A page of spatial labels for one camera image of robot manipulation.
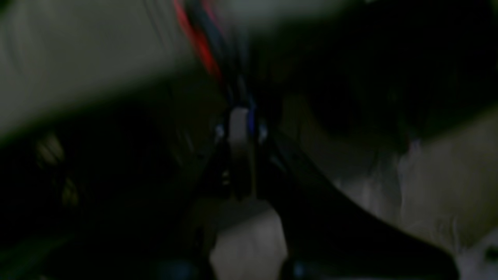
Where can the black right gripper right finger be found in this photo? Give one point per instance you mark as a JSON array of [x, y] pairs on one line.
[[327, 235]]

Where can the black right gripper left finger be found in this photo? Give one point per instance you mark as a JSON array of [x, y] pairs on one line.
[[165, 232]]

